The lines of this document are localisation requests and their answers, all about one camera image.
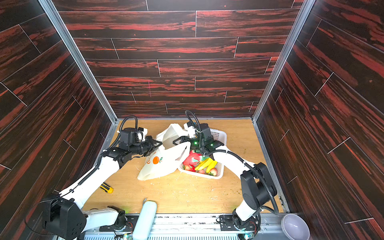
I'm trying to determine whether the red fake dragon fruit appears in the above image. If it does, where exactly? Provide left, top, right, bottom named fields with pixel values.
left=183, top=151, right=202, bottom=167

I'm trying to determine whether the white fruit-print plastic bag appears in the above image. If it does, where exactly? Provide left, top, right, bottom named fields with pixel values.
left=138, top=124, right=191, bottom=181

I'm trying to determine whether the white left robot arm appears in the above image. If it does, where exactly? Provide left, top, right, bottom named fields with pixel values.
left=42, top=136, right=162, bottom=240

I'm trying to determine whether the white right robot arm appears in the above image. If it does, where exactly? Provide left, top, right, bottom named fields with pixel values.
left=173, top=124, right=279, bottom=231

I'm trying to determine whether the yellow fake banana bunch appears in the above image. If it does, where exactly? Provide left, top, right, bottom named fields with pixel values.
left=195, top=158, right=218, bottom=175

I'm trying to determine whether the red fake apple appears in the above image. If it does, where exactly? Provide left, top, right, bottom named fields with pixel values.
left=209, top=168, right=218, bottom=176

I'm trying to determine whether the white plastic perforated basket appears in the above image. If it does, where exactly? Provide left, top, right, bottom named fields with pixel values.
left=178, top=129, right=227, bottom=180

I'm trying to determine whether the yellow black screwdriver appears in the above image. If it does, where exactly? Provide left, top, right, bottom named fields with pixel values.
left=100, top=183, right=114, bottom=194

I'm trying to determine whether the pale green cylinder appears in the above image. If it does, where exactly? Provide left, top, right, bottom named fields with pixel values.
left=133, top=201, right=158, bottom=240

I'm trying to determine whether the white bowl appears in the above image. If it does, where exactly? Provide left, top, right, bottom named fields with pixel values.
left=281, top=214, right=310, bottom=240

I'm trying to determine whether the metal base rail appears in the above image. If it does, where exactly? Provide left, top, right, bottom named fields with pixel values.
left=80, top=213, right=286, bottom=240

